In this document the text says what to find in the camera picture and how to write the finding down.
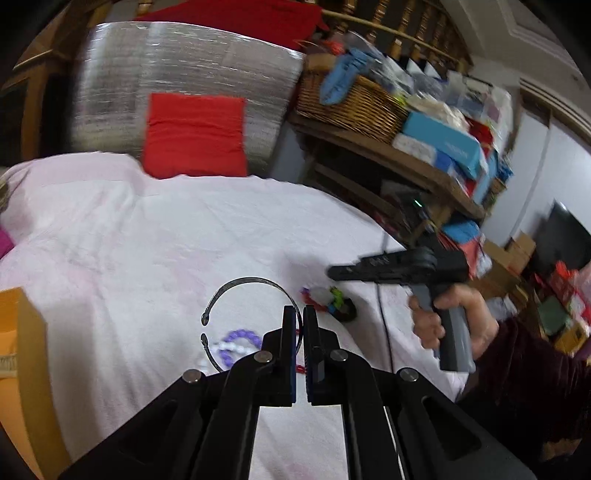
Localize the wooden shelf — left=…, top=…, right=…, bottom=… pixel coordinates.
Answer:
left=288, top=113, right=485, bottom=246

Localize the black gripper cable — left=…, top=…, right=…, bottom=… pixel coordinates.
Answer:
left=375, top=232, right=397, bottom=375

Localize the multicolour bead bracelet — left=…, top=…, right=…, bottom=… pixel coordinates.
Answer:
left=299, top=285, right=346, bottom=315

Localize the orange cardboard box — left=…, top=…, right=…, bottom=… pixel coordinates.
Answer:
left=1, top=288, right=71, bottom=479

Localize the white purple bead bracelet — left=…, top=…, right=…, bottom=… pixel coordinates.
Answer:
left=197, top=327, right=264, bottom=372

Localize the wicker basket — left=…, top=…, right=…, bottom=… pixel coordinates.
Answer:
left=295, top=53, right=410, bottom=144

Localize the black headband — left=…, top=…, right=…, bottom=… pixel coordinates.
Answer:
left=199, top=276, right=303, bottom=373

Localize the person's right hand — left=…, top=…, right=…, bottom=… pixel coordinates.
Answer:
left=409, top=284, right=499, bottom=360

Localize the blue cardboard box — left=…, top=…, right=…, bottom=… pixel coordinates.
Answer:
left=403, top=112, right=482, bottom=180

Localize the black television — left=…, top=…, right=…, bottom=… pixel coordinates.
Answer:
left=536, top=201, right=590, bottom=271

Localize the red cushion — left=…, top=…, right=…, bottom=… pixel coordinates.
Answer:
left=141, top=92, right=249, bottom=179

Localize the silver foil insulation sheet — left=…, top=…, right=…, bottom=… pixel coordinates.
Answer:
left=67, top=21, right=304, bottom=176

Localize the magenta pillow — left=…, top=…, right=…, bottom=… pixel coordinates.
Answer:
left=0, top=228, right=14, bottom=258

